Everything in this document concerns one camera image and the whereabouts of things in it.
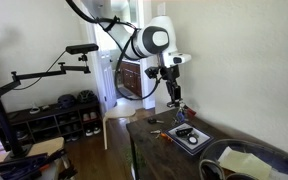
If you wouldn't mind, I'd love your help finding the yellow sticky note pad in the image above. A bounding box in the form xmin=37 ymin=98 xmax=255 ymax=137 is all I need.
xmin=218 ymin=146 xmax=272 ymax=180

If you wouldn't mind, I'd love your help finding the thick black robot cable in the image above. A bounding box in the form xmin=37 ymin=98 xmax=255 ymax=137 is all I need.
xmin=65 ymin=0 xmax=162 ymax=101

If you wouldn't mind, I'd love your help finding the dark wooden shoe rack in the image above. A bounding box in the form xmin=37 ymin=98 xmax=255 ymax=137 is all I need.
xmin=0 ymin=101 xmax=103 ymax=148

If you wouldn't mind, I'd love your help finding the dark wooden console table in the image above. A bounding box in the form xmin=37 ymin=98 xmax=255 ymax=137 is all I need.
xmin=126 ymin=107 xmax=288 ymax=180

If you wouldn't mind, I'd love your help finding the blue and white tray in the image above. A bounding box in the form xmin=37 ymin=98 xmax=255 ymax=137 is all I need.
xmin=163 ymin=121 xmax=214 ymax=156

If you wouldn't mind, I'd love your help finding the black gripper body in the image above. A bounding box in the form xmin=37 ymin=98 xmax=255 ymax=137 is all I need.
xmin=159 ymin=64 xmax=181 ymax=84

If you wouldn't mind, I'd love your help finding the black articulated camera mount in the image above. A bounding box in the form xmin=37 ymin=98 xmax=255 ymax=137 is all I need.
xmin=0 ymin=53 xmax=92 ymax=98

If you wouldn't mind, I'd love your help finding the white round stool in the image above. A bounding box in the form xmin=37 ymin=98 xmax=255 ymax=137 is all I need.
xmin=102 ymin=104 xmax=137 ymax=151

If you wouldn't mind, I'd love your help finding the dark bicycle helmet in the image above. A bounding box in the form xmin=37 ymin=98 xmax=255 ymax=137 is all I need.
xmin=57 ymin=94 xmax=77 ymax=109

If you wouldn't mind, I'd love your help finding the white panel door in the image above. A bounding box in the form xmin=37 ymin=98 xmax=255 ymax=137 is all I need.
xmin=93 ymin=24 xmax=118 ymax=113

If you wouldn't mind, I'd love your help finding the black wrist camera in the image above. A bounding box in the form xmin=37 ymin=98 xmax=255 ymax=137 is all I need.
xmin=144 ymin=65 xmax=162 ymax=80

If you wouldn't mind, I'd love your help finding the key set with blue tag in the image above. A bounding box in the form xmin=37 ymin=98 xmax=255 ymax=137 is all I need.
xmin=166 ymin=99 xmax=197 ymax=126

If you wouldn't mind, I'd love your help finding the black stereo camera bar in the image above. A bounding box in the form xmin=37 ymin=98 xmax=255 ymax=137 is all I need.
xmin=65 ymin=43 xmax=100 ymax=55

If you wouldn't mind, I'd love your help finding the black folded stand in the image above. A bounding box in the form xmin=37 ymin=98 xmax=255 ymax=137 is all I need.
xmin=0 ymin=151 xmax=78 ymax=180

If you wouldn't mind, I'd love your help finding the single black car key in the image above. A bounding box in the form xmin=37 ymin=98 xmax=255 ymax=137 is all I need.
xmin=147 ymin=117 xmax=165 ymax=125

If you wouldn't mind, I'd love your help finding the small white rack item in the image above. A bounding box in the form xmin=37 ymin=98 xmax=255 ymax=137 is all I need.
xmin=28 ymin=105 xmax=41 ymax=115

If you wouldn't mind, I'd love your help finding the black vented bicycle helmet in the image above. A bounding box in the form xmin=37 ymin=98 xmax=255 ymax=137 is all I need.
xmin=76 ymin=89 xmax=98 ymax=104

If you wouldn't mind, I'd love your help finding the white wall switch plate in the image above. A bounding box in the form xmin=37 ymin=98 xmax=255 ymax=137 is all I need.
xmin=157 ymin=2 xmax=167 ymax=17

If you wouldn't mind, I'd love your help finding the brown wooden cabinet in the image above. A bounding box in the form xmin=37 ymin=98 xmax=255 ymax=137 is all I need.
xmin=118 ymin=59 xmax=143 ymax=98

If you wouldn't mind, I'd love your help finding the dark blue bowl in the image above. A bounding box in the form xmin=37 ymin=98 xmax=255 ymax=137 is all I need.
xmin=198 ymin=139 xmax=288 ymax=180

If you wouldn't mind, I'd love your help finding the silver key bunch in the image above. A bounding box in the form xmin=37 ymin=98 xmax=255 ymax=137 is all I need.
xmin=149 ymin=129 xmax=174 ymax=143

